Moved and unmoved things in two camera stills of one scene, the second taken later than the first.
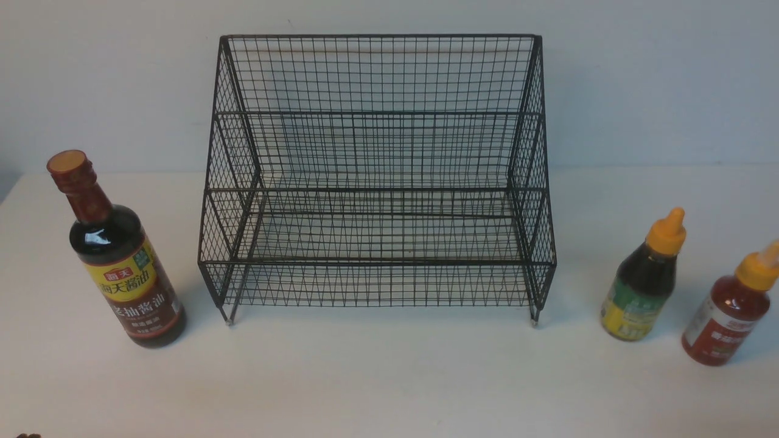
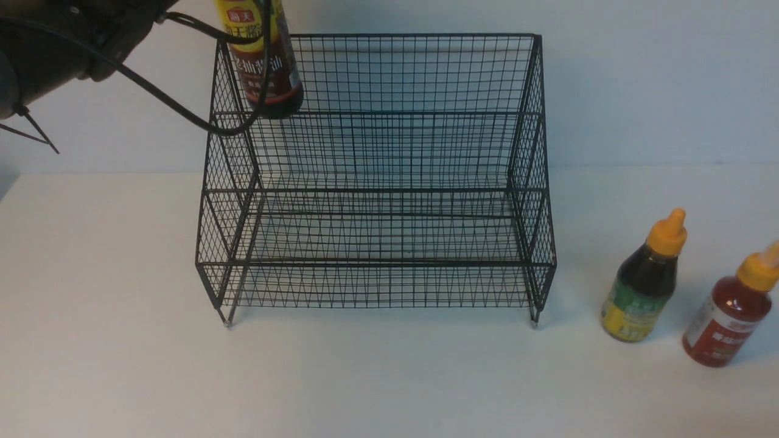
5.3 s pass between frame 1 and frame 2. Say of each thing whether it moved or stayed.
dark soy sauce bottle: moved
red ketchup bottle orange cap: stayed
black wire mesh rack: stayed
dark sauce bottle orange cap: stayed
